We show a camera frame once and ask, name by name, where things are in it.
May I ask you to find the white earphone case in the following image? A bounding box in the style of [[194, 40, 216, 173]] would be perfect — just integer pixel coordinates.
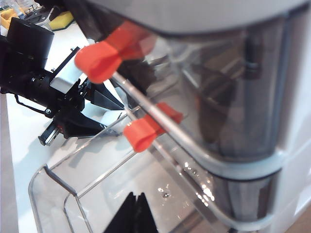
[[100, 110, 125, 127]]

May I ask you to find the yellow sponge block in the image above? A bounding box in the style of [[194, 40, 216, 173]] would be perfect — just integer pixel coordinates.
[[49, 10, 74, 32]]

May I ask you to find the white plastic drawer cabinet frame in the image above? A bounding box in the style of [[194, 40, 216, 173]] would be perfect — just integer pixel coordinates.
[[84, 0, 311, 233]]

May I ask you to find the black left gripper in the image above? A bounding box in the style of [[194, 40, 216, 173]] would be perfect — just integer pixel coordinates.
[[31, 47, 125, 147]]

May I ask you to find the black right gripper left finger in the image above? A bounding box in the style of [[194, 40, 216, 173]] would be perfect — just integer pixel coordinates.
[[104, 191, 137, 233]]

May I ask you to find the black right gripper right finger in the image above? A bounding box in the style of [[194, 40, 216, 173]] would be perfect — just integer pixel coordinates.
[[136, 192, 159, 233]]

